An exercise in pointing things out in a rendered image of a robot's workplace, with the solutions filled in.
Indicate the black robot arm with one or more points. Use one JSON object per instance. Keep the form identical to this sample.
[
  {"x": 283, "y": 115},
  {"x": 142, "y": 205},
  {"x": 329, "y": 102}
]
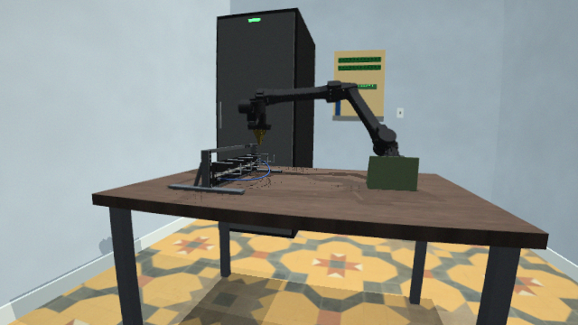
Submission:
[{"x": 386, "y": 137}]

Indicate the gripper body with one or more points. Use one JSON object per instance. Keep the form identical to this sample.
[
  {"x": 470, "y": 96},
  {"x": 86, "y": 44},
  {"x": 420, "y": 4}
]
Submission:
[{"x": 259, "y": 127}]

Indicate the black patch panel rack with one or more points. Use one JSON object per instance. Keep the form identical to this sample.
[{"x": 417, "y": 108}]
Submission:
[{"x": 213, "y": 173}]

